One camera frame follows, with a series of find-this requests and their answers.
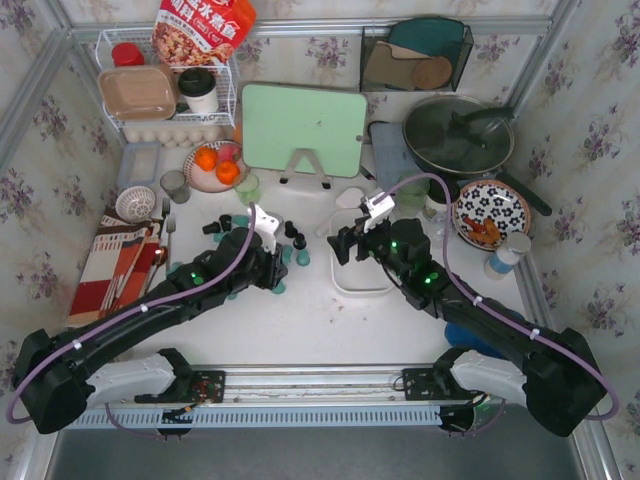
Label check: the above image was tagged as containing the white storage basket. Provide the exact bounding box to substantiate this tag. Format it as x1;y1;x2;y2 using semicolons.
327;208;393;298

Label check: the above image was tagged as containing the black coffee capsule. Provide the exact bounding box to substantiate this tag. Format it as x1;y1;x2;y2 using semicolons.
219;214;232;231
293;233;307;250
284;221;299;239
202;222;221;235

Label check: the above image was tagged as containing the blue cloth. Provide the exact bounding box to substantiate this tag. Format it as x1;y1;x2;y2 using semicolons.
444;323;504;359

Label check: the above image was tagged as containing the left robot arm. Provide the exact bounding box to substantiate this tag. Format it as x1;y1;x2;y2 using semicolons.
12;228;288;434

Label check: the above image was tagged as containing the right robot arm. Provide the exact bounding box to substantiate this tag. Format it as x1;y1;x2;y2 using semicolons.
327;219;606;437

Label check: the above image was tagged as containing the coffee cup on rack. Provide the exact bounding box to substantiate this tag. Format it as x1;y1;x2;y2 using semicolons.
177;67;219;114

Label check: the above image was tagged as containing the white plastic scoop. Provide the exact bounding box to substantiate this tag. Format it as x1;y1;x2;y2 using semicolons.
315;187;365;238

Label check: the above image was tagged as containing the green plastic tumbler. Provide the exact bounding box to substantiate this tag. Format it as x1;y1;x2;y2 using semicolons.
395;178;430;210

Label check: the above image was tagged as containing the white cup black lid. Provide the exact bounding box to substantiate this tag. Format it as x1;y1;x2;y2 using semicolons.
423;184;447;223

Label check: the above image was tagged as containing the grey blue board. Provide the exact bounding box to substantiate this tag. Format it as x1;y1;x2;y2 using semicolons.
368;121;422;191

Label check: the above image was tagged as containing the small green glass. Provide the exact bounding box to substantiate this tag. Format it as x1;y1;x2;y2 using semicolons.
234;172;261;205

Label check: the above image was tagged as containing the red toy sausage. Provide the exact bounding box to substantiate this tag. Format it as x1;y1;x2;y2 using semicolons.
463;217;487;233

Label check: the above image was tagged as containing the orange tangerine right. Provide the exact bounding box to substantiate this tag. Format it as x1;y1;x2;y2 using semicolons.
215;161;241;185

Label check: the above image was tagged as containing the orange tangerine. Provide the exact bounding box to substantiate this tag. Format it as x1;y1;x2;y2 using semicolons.
194;146;218;172
215;161;241;185

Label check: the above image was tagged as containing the floral patterned plate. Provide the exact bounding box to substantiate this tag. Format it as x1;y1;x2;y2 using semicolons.
452;180;531;251

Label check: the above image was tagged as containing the copper spoon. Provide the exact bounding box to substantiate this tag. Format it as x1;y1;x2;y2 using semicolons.
144;246;167;294

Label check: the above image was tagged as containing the orange toy food piece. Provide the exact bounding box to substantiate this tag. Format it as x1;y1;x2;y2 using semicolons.
483;218;502;244

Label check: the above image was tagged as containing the plate with fruit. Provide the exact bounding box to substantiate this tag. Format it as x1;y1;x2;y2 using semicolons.
182;140;249;193

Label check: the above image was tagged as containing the white bottle blue label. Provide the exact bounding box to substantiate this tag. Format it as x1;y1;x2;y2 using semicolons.
484;232;531;280

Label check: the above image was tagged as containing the black frying pan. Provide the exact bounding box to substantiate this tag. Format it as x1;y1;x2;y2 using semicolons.
402;95;552;216

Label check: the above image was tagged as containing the orange tangerine left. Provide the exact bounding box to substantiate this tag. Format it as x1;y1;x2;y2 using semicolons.
194;146;218;172

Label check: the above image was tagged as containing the grey glass cup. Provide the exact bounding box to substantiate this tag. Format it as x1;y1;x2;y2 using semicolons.
160;170;190;204

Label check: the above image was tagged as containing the white round strainer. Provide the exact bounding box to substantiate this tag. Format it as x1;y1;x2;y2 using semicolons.
115;186;156;223

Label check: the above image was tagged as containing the striped red placemat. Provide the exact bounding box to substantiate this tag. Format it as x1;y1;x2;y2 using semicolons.
65;208;161;328

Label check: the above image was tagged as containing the green cutting board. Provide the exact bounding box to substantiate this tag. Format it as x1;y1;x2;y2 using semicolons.
241;83;367;178

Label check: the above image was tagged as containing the egg carton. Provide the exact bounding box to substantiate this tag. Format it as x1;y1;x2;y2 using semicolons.
123;126;232;148

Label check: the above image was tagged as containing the clear blue-rim container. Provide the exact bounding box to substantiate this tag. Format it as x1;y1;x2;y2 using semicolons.
116;142;161;190

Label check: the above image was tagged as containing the round cork coaster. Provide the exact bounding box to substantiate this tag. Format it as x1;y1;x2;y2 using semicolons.
411;56;453;90

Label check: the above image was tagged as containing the black mesh organizer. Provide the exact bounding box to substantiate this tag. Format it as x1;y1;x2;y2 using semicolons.
359;16;474;92

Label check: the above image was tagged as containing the beige lunch box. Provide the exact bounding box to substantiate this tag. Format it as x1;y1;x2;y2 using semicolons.
98;65;179;121

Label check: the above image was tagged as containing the white wire rack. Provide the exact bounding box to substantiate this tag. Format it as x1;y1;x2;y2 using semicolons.
94;27;240;130

